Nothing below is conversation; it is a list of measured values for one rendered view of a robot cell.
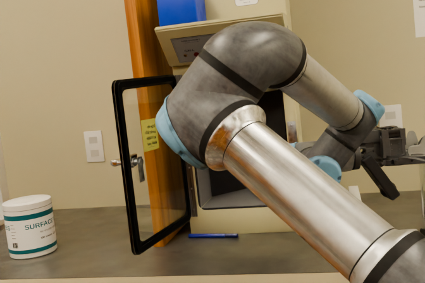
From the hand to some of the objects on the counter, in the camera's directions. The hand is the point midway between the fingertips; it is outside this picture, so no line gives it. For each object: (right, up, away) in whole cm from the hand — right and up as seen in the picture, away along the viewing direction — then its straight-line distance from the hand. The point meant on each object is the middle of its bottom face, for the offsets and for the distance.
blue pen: (-51, -24, +26) cm, 62 cm away
